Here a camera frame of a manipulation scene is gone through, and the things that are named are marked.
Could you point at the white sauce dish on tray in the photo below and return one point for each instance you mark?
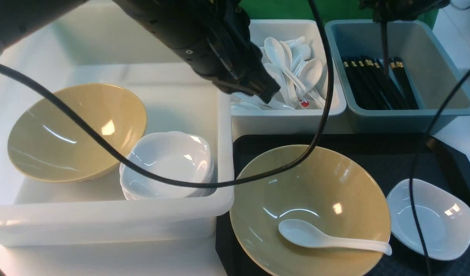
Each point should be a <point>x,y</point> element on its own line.
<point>444,220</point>

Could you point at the yellow noodle bowl in tub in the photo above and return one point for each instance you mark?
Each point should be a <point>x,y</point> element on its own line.
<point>48,146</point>

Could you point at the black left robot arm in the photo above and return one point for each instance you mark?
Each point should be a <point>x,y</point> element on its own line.
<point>164,19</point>

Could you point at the yellow noodle bowl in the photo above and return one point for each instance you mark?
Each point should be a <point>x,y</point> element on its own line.
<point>48,146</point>
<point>327,190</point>

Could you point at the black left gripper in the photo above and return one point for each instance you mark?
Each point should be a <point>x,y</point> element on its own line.
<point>224,54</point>

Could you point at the pile of white spoons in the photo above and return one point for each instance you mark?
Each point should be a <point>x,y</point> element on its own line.
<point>306,69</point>

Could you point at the bundle of black chopsticks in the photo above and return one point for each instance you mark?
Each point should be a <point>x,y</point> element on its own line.
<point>373,90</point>

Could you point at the grey chopstick bin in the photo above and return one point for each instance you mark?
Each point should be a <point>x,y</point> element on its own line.
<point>431,71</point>

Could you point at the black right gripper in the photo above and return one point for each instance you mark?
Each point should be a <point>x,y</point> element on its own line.
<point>400,10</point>

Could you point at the white soup spoon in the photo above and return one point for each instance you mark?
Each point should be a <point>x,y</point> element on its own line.
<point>304,234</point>

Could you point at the stack of white dishes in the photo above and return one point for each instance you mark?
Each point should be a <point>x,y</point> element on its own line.
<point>174,155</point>

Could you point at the large white plastic tub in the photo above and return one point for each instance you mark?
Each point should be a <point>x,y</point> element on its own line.
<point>98,42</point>

